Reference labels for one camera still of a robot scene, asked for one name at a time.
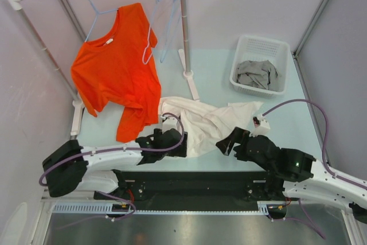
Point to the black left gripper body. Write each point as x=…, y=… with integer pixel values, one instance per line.
x=179, y=151

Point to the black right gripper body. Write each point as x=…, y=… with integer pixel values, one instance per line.
x=242, y=154

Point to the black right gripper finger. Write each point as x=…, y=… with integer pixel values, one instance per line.
x=240, y=135
x=226, y=145

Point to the white t shirt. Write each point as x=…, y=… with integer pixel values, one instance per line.
x=206, y=124

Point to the grey t shirt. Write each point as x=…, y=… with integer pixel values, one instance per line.
x=258, y=74

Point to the blue wire hanger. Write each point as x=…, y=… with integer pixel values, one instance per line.
x=170, y=29

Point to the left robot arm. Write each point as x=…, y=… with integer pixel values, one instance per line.
x=74, y=167

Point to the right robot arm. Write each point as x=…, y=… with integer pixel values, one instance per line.
x=293, y=173

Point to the orange t shirt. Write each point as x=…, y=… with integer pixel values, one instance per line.
x=119, y=68

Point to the white plastic basket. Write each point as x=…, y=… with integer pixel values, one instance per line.
x=256, y=48

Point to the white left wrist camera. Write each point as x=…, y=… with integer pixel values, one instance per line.
x=170, y=122

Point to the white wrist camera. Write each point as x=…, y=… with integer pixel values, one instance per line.
x=261, y=124
x=170, y=122

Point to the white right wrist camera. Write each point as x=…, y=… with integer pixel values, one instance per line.
x=261, y=124

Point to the grey slotted cable duct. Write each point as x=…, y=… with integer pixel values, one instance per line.
x=118, y=209

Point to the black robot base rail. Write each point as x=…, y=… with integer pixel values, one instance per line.
x=199, y=191

